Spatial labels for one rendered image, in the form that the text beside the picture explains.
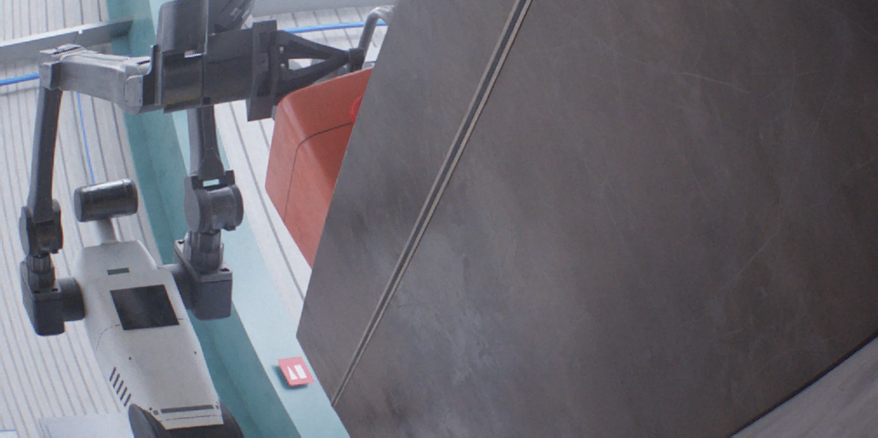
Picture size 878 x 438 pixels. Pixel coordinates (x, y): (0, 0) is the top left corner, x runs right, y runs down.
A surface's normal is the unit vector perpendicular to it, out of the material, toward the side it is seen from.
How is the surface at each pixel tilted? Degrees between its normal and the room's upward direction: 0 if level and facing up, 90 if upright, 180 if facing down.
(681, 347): 90
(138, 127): 90
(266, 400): 90
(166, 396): 90
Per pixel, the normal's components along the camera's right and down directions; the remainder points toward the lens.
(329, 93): 0.22, -0.34
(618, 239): -0.90, 0.28
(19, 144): 0.49, -0.51
